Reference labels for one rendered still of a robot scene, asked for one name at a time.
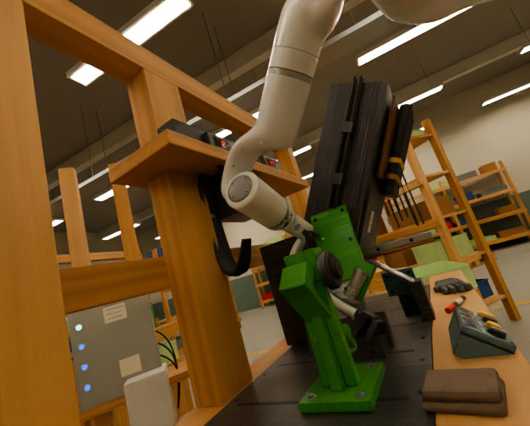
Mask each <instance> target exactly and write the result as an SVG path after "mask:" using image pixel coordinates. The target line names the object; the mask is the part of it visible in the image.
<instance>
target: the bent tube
mask: <svg viewBox="0 0 530 426"><path fill-rule="evenodd" d="M306 243H307V241H305V240H301V239H299V238H297V240H296V242H295V243H294V245H293V246H292V250H291V253H290V255H291V254H295V253H299V252H302V250H303V248H304V246H305V244H306ZM330 295H331V298H332V301H333V303H334V304H335V305H336V307H337V311H339V312H340V313H342V314H344V315H346V316H347V317H348V318H349V319H351V320H355V318H356V317H357V315H358V309H357V308H355V307H353V306H352V305H351V304H349V303H347V302H345V301H344V300H342V299H340V298H339V297H337V296H335V295H334V294H332V293H330Z"/></svg>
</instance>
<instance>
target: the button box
mask: <svg viewBox="0 0 530 426"><path fill-rule="evenodd" d="M459 307H460V306H456V307H455V309H454V310H455V311H454V313H453V315H452V317H451V322H450V324H449V327H448V330H449V334H450V339H451V346H452V351H453V354H454V355H456V356H458V357H459V358H463V359H464V358H485V357H494V356H504V355H511V354H515V353H514V352H515V351H516V344H515V343H514V342H513V340H512V339H511V338H510V337H509V336H508V334H507V333H506V337H501V336H497V335H495V334H493V333H491V332H490V331H488V328H489V327H488V326H487V325H486V324H485V323H486V321H484V320H482V318H483V317H482V316H480V315H479V314H478V313H475V312H473V311H471V310H469V312H467V311H465V310H462V309H459ZM460 311H463V312H466V313H469V314H470V315H471V316H468V315H465V314H463V313H461V312H460ZM462 316H467V317H469V318H471V319H472V320H474V321H471V320H468V319H464V318H463V317H462ZM464 321H468V322H471V323H473V324H475V325H476V326H477V327H474V326H471V325H468V324H466V323H465V322H464Z"/></svg>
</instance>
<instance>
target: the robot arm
mask: <svg viewBox="0 0 530 426"><path fill-rule="evenodd" d="M344 1H345V0H286V2H285V4H284V6H283V8H282V11H281V15H280V18H279V22H278V26H277V29H276V36H275V40H274V44H273V48H272V52H271V55H270V62H269V67H268V70H267V75H266V79H265V86H264V90H263V94H262V98H261V103H260V109H259V113H258V117H257V121H256V123H255V125H254V126H253V128H252V129H250V130H249V131H248V132H247V133H246V134H244V135H243V136H242V137H241V138H240V139H238V140H237V141H236V142H235V144H234V145H233V146H232V148H231V149H230V151H229V153H228V155H227V159H226V163H225V166H224V170H223V174H222V179H221V194H222V196H223V198H224V199H225V200H226V201H227V203H228V204H229V205H230V206H231V207H232V208H233V209H235V210H237V211H239V212H241V213H242V214H244V215H246V216H247V217H249V218H250V219H252V220H254V221H256V222H258V223H259V224H260V225H262V226H264V227H266V228H268V229H270V230H272V231H276V230H281V229H282V230H283V231H285V232H288V233H289V234H291V235H293V236H294V237H296V238H299V239H301V240H305V241H307V242H308V243H311V241H314V240H315V239H316V237H315V233H313V232H312V229H313V226H312V225H311V224H309V223H308V222H306V221H305V220H304V219H303V218H301V217H300V216H298V215H297V214H295V213H294V212H292V207H291V205H290V203H289V202H288V201H287V200H285V199H284V198H283V197H282V196H280V195H279V194H278V193H277V192H276V191H275V190H274V189H273V188H271V187H270V186H269V185H267V184H266V183H265V182H264V181H262V180H261V179H260V178H259V177H257V176H256V175H255V174H254V173H252V171H253V168H254V164H255V162H256V161H257V159H258V158H259V157H260V156H261V155H262V154H263V153H264V152H266V151H268V150H286V149H288V148H290V147H291V146H292V144H293V143H294V141H295V139H296V137H297V134H298V129H299V126H300V123H301V120H302V116H303V111H304V108H305V106H306V102H307V100H308V96H309V91H310V88H311V85H312V82H313V78H314V73H315V70H316V67H317V63H318V61H319V57H320V52H321V48H322V46H323V44H324V42H325V39H326V38H327V36H328V35H329V34H330V33H331V32H332V31H333V30H334V28H335V26H336V24H337V22H338V19H339V18H340V16H341V11H342V8H343V5H344ZM371 1H372V2H373V3H374V5H375V6H376V7H377V8H378V9H379V10H380V11H381V12H382V13H383V14H384V15H385V16H386V17H388V18H389V19H391V20H393V21H396V22H398V23H402V24H406V25H424V24H430V23H434V22H437V21H440V20H442V19H445V18H447V17H449V16H451V15H453V14H455V13H457V12H460V11H462V10H463V9H465V8H470V7H472V6H474V5H478V4H480V3H486V2H490V1H494V0H371Z"/></svg>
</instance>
